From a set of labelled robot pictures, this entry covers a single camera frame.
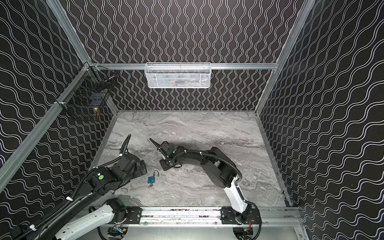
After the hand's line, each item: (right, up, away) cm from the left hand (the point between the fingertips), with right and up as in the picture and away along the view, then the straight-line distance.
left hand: (142, 168), depth 75 cm
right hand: (+9, -4, +18) cm, 20 cm away
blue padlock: (+2, -10, +11) cm, 15 cm away
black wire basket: (-42, +45, +22) cm, 65 cm away
